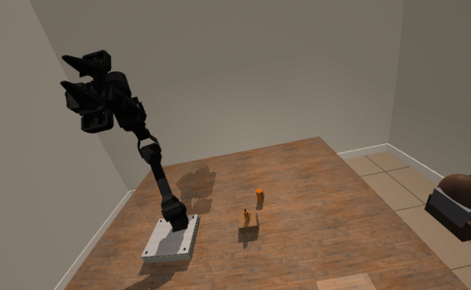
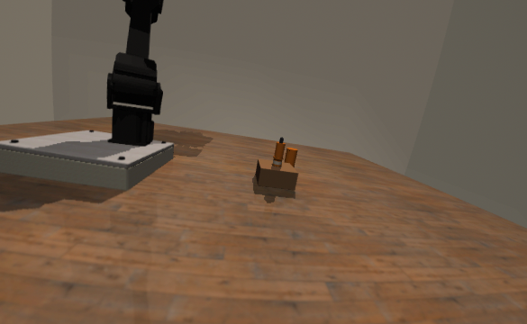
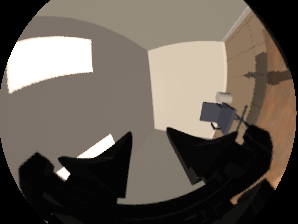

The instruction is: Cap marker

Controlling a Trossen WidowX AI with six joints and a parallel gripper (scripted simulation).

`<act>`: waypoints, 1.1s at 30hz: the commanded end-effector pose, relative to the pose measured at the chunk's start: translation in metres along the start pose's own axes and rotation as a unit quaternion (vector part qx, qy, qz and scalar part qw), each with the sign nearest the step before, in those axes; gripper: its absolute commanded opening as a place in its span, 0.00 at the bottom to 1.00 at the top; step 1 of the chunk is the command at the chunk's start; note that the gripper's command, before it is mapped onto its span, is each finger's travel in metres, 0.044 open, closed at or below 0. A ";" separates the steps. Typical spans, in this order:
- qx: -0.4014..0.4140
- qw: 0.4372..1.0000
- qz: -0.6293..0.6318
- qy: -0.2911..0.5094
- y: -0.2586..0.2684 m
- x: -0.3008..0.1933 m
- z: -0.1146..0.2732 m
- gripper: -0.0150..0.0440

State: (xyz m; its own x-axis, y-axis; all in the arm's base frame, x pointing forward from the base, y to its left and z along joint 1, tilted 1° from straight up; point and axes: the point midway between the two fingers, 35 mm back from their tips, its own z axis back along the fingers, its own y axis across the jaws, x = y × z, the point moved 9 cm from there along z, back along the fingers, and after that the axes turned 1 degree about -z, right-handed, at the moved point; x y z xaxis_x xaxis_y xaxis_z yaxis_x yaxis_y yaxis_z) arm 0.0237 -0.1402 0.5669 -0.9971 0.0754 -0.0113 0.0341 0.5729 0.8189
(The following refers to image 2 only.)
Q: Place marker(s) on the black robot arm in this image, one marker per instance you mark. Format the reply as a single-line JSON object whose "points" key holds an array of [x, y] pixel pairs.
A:
{"points": [[134, 79]]}

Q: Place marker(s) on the brown marker cap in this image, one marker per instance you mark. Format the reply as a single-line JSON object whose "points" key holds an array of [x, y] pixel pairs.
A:
{"points": [[291, 156]]}

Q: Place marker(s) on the orange marker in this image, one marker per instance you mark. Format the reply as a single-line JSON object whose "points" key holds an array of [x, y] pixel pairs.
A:
{"points": [[279, 152]]}

